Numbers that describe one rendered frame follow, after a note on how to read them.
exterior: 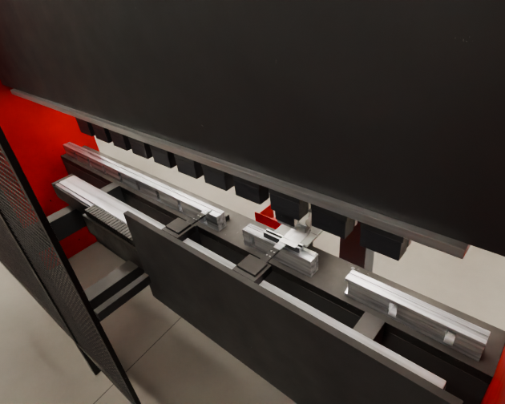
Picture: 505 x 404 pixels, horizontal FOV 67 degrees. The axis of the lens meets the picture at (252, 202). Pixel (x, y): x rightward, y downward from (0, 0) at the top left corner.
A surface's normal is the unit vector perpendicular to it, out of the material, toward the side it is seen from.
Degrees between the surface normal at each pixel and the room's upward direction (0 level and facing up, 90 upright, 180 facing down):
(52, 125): 90
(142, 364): 0
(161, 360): 0
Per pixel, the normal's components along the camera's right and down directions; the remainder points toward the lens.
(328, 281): -0.10, -0.82
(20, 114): 0.76, 0.31
